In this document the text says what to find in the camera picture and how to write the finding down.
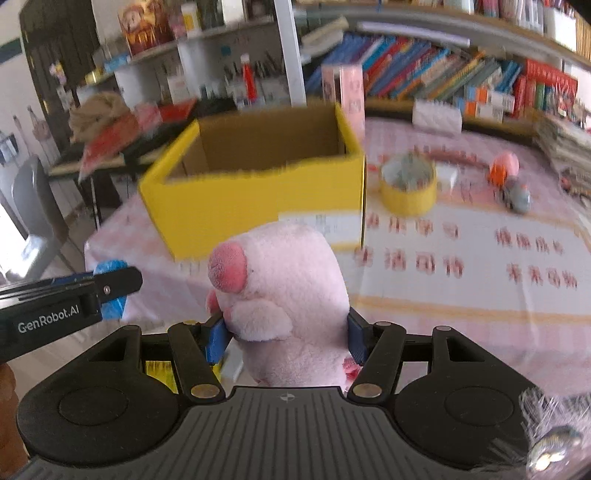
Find orange and pink toy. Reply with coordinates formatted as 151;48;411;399
488;152;520;188

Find red paper sheets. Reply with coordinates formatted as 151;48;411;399
78;99;197;183

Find white shelf unit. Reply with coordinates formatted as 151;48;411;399
74;0;308;112

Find pink plush pig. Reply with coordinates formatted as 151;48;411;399
205;219;354;386

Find stack of small white boxes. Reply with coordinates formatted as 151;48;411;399
455;85;515;123

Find dark wooden door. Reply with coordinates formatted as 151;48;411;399
18;0;100;153

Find brown cloth bundle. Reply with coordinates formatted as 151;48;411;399
68;91;132;141

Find pen holder containers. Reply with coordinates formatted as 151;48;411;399
222;51;291;109

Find red gift box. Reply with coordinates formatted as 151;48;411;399
117;2;178;56

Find yellow object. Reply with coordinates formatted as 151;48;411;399
144;360;178;393

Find pink printed tablecloth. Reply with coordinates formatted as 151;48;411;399
83;115;591;416

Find yellow tape roll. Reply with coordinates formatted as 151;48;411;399
379;154;438;215

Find row of colourful books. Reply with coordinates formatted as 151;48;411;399
305;34;525;104

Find grey toy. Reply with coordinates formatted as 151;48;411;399
502;178;532;215

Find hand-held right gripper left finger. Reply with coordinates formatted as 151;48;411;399
88;311;232;402

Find white red-label box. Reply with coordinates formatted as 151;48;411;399
166;74;190;104

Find red boxed book set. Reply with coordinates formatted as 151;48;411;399
512;60;579;116

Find stack of newspapers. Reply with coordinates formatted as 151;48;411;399
533;111;591;199

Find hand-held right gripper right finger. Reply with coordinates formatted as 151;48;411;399
345;307;506;402

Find pink cylindrical package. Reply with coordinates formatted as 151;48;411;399
321;64;365;132

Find yellow cardboard box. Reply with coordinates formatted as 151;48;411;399
139;102;368;261

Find white quilted tissue box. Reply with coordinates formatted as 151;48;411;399
412;99;463;136

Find dark side table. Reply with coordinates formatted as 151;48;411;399
48;148;158;222

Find row of upper shelf items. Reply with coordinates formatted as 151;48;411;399
416;0;591;51

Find lying stacked books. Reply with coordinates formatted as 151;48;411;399
300;16;349;54

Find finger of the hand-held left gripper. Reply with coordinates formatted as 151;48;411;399
92;260;144;322

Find grey chair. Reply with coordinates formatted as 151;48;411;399
0;154;77;282

